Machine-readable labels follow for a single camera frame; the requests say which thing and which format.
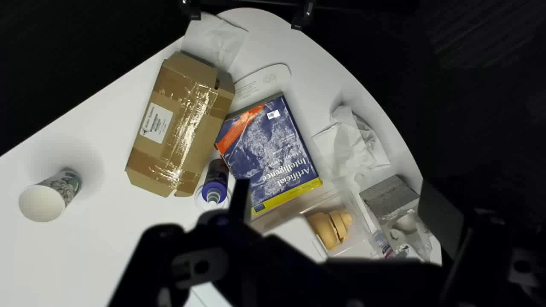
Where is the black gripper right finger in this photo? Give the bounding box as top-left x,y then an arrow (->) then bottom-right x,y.
226,177 -> 445,307

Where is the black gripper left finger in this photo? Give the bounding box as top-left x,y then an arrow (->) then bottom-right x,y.
107,177 -> 252,307

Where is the blue tape roll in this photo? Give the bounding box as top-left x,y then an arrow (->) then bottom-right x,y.
199,157 -> 230,210

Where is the tan wooden round object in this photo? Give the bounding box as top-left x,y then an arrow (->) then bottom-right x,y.
301,206 -> 354,252

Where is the pale beige carton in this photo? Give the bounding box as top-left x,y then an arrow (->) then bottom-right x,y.
248,179 -> 346,233

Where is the small grey box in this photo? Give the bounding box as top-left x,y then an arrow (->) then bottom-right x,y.
357,174 -> 421,222

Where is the white patterned paper cup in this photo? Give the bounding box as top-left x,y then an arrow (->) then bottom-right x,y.
16,167 -> 83,223

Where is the blue artificial intelligence textbook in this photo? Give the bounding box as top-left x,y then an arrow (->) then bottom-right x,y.
212,92 -> 323,220

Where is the taped brown cardboard box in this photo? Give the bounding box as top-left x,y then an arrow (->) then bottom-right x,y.
124,51 -> 236,199

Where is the crumpled clear plastic bag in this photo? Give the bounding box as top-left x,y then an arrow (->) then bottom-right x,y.
313,100 -> 395,184

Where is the white moulded plastic tray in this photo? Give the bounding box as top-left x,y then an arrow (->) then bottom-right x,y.
230,61 -> 294,111

